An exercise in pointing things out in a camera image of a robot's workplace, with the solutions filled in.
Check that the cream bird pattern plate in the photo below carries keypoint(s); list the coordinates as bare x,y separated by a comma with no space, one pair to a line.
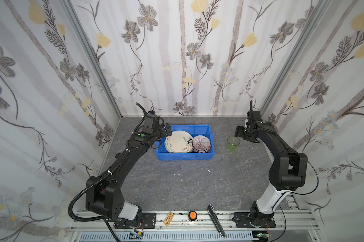
179,142

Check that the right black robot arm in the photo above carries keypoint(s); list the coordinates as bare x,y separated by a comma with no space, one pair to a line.
288,169

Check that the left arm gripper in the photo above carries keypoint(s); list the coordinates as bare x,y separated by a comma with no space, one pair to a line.
166,130

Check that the blue plastic bin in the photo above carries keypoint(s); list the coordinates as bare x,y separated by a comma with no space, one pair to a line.
194,130

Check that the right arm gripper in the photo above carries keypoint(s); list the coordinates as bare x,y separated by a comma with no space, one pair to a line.
241,131

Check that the small wooden tag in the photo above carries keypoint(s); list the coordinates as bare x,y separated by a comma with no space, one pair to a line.
167,221

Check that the pink glass small plate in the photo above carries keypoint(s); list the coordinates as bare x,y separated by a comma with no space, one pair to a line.
201,144

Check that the orange round button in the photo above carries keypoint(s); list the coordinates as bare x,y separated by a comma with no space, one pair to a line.
192,216

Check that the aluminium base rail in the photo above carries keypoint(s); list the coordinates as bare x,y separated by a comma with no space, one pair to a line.
289,226

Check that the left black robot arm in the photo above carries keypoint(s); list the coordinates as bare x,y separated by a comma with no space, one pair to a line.
103,193

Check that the green glass cup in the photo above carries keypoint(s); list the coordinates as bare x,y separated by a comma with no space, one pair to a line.
232,143

